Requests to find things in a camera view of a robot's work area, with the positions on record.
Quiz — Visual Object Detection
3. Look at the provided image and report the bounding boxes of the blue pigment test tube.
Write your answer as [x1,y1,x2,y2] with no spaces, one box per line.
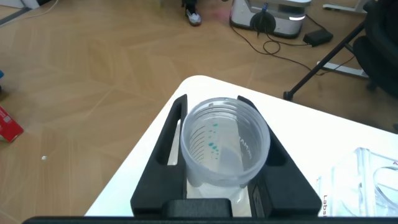
[180,97,271,200]

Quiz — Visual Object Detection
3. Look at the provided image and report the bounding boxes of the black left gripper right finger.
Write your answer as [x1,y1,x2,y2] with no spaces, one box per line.
[238,95,323,218]

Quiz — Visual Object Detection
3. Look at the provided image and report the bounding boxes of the black floor cable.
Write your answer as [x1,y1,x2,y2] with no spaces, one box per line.
[229,23,355,77]

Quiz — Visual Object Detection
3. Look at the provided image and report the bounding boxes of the person in white t-shirt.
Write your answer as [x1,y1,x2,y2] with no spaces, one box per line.
[182,0,202,27]

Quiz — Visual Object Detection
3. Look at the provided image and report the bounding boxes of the black power adapter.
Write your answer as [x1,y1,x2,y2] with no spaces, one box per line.
[303,29,334,47]

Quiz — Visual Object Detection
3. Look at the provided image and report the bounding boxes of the clear plastic tube rack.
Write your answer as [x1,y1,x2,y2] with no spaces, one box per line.
[315,147,398,218]

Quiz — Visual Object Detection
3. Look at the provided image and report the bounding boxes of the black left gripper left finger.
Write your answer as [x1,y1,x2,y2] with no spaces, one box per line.
[130,94,189,218]

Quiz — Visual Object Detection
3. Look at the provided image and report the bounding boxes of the red flat box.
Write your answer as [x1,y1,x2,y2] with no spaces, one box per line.
[0,105,25,143]

